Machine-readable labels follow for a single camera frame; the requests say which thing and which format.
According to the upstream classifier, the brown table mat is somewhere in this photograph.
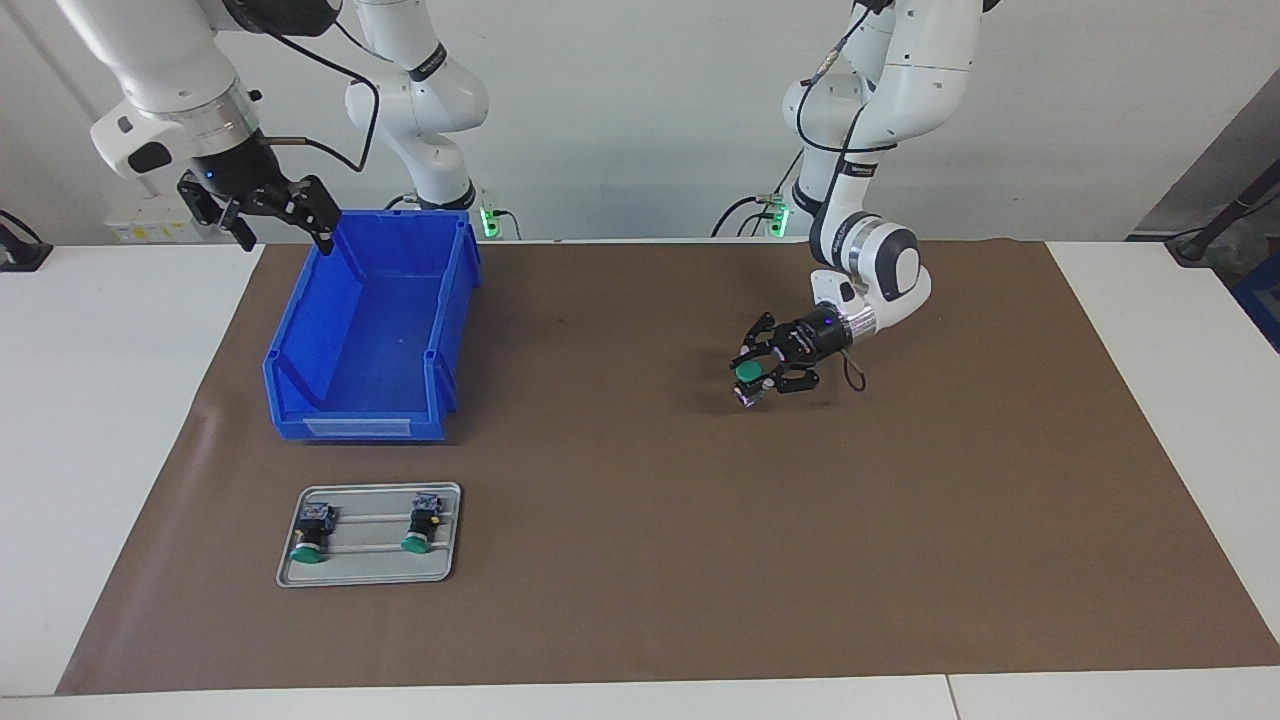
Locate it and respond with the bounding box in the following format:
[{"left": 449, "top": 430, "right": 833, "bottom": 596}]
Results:
[{"left": 55, "top": 238, "right": 1280, "bottom": 696}]

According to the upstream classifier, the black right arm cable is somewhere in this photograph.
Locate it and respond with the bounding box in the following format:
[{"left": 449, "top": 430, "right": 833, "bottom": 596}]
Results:
[{"left": 262, "top": 10, "right": 383, "bottom": 173}]

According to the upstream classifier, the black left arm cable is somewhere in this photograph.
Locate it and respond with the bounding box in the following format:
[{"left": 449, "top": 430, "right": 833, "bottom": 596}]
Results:
[{"left": 795, "top": 5, "right": 886, "bottom": 393}]

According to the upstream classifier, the blue crate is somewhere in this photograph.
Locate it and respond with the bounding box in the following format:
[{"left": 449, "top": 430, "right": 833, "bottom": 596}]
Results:
[{"left": 1228, "top": 248, "right": 1280, "bottom": 353}]

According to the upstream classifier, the black clamp stand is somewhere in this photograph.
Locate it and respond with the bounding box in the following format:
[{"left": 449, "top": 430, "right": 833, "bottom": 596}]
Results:
[{"left": 0, "top": 208, "right": 53, "bottom": 273}]

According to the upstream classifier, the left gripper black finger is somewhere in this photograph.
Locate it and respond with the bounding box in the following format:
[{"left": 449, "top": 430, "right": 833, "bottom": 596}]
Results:
[
  {"left": 758, "top": 362, "right": 822, "bottom": 395},
  {"left": 730, "top": 312, "right": 802, "bottom": 370}
]

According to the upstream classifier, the green push button switch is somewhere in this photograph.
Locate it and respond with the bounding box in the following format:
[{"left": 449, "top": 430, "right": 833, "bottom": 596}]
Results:
[
  {"left": 401, "top": 492, "right": 444, "bottom": 554},
  {"left": 289, "top": 503, "right": 338, "bottom": 565},
  {"left": 733, "top": 360, "right": 773, "bottom": 410}
]

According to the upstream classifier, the black tripod stand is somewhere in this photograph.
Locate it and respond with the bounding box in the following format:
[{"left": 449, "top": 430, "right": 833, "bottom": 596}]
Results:
[{"left": 1165, "top": 160, "right": 1280, "bottom": 266}]

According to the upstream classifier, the blue plastic storage bin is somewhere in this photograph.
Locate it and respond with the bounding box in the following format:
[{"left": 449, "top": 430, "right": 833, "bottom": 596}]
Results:
[{"left": 262, "top": 208, "right": 483, "bottom": 443}]

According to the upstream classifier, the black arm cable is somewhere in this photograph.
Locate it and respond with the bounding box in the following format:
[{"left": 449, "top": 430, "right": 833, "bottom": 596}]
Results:
[
  {"left": 262, "top": 10, "right": 383, "bottom": 173},
  {"left": 795, "top": 5, "right": 886, "bottom": 393}
]

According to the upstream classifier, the white wall socket panel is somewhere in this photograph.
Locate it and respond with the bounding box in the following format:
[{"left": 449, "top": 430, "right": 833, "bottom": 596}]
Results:
[{"left": 105, "top": 195, "right": 206, "bottom": 246}]

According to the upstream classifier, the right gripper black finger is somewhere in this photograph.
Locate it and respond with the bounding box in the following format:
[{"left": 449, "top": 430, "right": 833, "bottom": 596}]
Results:
[
  {"left": 177, "top": 170, "right": 257, "bottom": 252},
  {"left": 250, "top": 175, "right": 342, "bottom": 257}
]

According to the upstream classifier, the grey metal tray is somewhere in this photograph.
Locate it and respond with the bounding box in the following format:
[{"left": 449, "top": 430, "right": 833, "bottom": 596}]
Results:
[{"left": 276, "top": 483, "right": 463, "bottom": 589}]

